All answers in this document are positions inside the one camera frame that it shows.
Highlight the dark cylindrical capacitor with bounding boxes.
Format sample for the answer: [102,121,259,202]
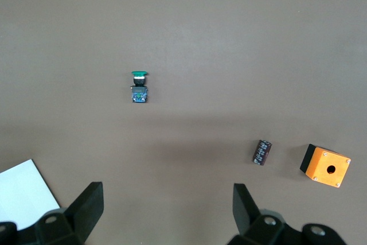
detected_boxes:
[252,139,273,167]

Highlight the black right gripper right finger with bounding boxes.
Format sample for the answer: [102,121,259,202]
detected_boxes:
[228,183,348,245]

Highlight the green mushroom push button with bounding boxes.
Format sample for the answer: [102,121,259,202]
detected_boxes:
[128,70,150,104]

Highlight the orange and black button box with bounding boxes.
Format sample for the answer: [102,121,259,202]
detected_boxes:
[299,143,352,189]

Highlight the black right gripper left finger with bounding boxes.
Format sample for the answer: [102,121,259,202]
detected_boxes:
[0,181,104,245]

